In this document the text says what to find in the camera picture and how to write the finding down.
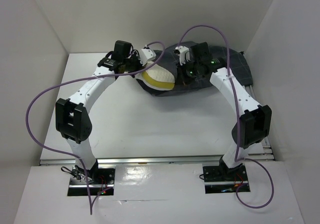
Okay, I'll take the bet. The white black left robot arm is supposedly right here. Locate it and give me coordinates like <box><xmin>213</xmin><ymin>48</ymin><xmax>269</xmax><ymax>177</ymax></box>
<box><xmin>55</xmin><ymin>41</ymin><xmax>141</xmax><ymax>183</ymax></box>

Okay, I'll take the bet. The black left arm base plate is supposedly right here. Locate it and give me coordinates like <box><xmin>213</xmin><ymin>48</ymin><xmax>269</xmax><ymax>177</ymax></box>
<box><xmin>69</xmin><ymin>167</ymin><xmax>116</xmax><ymax>186</ymax></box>

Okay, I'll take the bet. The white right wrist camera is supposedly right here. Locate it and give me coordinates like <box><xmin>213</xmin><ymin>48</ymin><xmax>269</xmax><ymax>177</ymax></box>
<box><xmin>174</xmin><ymin>46</ymin><xmax>190</xmax><ymax>66</ymax></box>

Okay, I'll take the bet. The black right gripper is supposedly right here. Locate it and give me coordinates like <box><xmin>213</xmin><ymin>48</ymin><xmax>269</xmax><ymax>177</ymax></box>
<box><xmin>175</xmin><ymin>58</ymin><xmax>201</xmax><ymax>86</ymax></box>

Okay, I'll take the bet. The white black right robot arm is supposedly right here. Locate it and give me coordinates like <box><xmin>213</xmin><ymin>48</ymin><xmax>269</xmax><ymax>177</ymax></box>
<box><xmin>174</xmin><ymin>42</ymin><xmax>272</xmax><ymax>180</ymax></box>

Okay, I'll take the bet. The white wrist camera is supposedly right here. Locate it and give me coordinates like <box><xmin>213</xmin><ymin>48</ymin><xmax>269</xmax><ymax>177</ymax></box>
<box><xmin>174</xmin><ymin>46</ymin><xmax>190</xmax><ymax>66</ymax></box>
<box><xmin>138</xmin><ymin>47</ymin><xmax>157</xmax><ymax>66</ymax></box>

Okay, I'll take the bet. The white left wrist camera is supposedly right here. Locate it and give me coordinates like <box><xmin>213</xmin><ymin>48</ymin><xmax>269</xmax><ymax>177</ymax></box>
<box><xmin>138</xmin><ymin>47</ymin><xmax>157</xmax><ymax>66</ymax></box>

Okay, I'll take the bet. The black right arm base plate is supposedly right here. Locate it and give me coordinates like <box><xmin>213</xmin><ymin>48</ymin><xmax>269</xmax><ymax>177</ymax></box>
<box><xmin>203</xmin><ymin>165</ymin><xmax>248</xmax><ymax>182</ymax></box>

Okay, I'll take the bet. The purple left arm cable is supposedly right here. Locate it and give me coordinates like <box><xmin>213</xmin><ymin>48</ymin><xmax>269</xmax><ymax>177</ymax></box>
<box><xmin>25</xmin><ymin>41</ymin><xmax>166</xmax><ymax>215</ymax></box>

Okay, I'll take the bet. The aluminium front rail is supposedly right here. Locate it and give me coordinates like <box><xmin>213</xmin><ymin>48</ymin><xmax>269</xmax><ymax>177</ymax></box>
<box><xmin>39</xmin><ymin>152</ymin><xmax>275</xmax><ymax>166</ymax></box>

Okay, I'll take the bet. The dark grey checked pillowcase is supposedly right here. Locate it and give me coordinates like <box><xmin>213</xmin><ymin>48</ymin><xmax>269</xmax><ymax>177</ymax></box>
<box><xmin>131</xmin><ymin>41</ymin><xmax>254</xmax><ymax>98</ymax></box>

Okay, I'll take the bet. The cream memory foam pillow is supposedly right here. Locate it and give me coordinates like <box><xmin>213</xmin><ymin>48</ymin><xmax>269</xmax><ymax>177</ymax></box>
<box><xmin>136</xmin><ymin>64</ymin><xmax>175</xmax><ymax>91</ymax></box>

